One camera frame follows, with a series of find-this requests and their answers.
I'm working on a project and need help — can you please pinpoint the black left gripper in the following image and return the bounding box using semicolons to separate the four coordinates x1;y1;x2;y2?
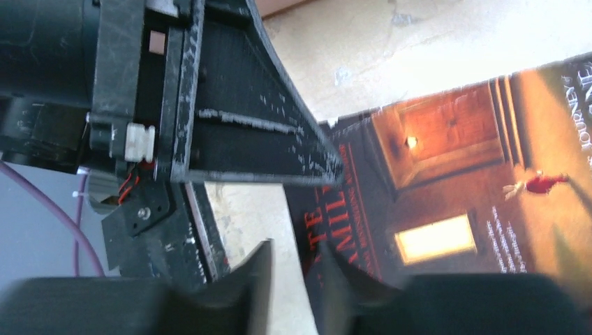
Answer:
1;1;204;181

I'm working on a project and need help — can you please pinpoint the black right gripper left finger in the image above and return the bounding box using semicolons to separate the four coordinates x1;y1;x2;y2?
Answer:
1;240;272;334

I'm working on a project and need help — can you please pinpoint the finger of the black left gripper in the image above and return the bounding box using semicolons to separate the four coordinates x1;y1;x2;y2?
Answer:
171;1;343;186

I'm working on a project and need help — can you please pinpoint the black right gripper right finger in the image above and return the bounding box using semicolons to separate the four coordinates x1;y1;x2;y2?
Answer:
320;243;591;334

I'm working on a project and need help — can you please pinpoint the dark brown book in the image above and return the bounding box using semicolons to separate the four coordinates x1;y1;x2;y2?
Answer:
285;54;591;334

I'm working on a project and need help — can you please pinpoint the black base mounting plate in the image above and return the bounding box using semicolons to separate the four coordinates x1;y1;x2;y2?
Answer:
102;180;230;291

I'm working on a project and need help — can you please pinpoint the pink translucent plastic storage box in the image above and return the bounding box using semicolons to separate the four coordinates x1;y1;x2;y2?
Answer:
255;0;309;17

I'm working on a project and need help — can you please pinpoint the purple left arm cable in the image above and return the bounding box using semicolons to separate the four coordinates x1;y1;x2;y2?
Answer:
0;159;106;278

